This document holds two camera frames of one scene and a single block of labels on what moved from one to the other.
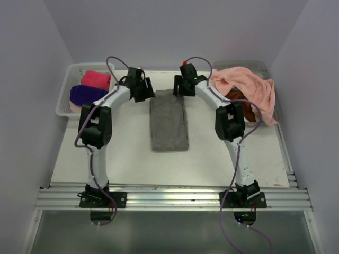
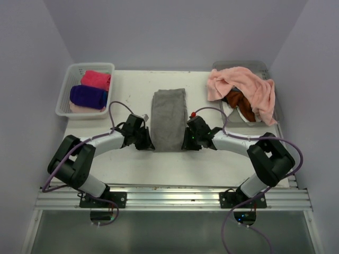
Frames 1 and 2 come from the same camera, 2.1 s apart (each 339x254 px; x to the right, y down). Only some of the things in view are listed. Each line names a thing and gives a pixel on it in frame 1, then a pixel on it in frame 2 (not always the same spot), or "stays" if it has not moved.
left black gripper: (148, 92) → (147, 144)
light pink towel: (260, 92) stays
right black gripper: (178, 80) → (187, 145)
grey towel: (168, 122) stays
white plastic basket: (72, 77) stays
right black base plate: (231, 200) stays
